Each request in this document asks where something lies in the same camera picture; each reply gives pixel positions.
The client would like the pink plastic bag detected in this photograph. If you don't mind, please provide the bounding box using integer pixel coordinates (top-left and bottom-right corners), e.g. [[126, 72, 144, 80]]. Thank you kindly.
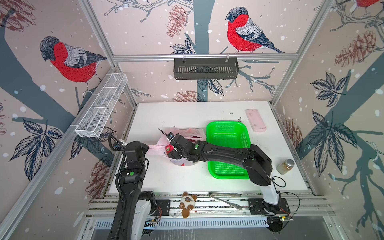
[[146, 128, 207, 167]]

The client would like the green plastic basket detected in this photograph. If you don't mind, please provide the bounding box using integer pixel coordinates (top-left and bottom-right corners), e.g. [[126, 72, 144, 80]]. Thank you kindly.
[[205, 120, 254, 180]]

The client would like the red fruit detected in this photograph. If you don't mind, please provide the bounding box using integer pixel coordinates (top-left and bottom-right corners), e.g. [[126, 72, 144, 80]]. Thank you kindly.
[[166, 145, 174, 153]]

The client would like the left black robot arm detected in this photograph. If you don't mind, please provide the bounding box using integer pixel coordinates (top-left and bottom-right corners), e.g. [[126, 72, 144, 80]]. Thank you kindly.
[[108, 134, 156, 240]]

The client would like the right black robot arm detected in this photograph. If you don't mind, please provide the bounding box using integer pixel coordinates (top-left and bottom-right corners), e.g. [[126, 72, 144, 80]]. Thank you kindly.
[[161, 131, 281, 206]]

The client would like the brown plush toy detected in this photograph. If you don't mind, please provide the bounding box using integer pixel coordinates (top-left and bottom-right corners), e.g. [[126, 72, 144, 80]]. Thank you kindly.
[[179, 192, 197, 219]]

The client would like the small glass jar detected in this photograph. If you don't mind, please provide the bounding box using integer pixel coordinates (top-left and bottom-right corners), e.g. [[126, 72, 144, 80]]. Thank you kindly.
[[276, 159, 295, 175]]

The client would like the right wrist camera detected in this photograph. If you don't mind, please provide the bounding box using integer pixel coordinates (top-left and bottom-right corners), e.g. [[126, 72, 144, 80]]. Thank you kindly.
[[167, 132, 175, 141]]

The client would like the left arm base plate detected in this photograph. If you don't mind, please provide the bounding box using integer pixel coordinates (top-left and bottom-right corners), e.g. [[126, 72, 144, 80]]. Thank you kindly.
[[150, 200, 171, 217]]

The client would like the grey flat cable strip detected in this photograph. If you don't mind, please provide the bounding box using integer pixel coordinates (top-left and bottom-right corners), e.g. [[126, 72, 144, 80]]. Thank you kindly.
[[208, 192, 243, 211]]

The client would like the white wire mesh shelf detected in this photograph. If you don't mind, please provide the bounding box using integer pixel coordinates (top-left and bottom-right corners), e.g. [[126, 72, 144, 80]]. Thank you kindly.
[[75, 73, 128, 138]]

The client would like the black hanging wall basket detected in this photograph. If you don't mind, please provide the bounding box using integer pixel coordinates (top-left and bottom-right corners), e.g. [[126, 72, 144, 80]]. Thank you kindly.
[[174, 58, 239, 80]]

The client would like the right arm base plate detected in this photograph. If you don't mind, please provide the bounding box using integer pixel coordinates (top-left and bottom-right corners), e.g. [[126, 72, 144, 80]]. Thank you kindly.
[[248, 198, 291, 217]]

